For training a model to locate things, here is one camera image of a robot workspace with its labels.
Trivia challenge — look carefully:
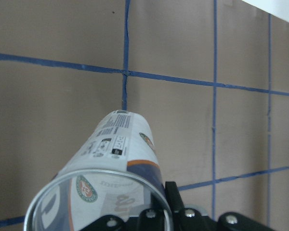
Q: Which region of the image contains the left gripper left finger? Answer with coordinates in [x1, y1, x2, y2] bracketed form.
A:
[86, 208, 166, 231]

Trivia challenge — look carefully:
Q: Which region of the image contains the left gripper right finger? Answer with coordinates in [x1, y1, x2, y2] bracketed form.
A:
[165, 181, 185, 214]

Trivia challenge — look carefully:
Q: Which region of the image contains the white blue tennis ball can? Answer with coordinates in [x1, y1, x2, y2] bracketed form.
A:
[24, 110, 174, 231]

